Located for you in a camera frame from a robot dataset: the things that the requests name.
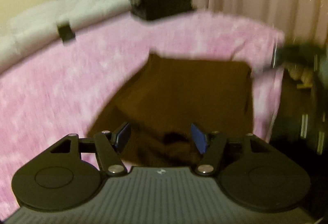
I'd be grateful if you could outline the black phone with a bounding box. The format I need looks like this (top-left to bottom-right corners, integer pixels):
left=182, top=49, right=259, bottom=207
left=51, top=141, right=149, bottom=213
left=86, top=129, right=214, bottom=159
left=57, top=23, right=77, bottom=43

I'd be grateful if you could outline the pink floral blanket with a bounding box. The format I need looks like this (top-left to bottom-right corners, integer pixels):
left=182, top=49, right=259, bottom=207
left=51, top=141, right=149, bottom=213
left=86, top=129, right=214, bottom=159
left=0, top=10, right=285, bottom=217

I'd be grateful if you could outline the white duvet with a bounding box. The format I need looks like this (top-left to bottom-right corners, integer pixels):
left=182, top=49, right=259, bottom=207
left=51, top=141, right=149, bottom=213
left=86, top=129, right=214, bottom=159
left=0, top=0, right=131, bottom=71

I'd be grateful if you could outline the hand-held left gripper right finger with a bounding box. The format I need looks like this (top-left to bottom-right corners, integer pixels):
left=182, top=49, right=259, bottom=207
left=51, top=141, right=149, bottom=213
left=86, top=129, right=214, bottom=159
left=191, top=124, right=273, bottom=177

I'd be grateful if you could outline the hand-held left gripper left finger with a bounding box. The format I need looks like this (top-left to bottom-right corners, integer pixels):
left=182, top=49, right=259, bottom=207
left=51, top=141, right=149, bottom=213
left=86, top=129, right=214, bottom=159
left=49, top=122, right=132, bottom=177

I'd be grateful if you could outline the brown knitted sweater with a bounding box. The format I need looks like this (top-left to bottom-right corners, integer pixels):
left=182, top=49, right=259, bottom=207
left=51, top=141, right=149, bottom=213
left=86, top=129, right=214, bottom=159
left=86, top=53, right=254, bottom=167

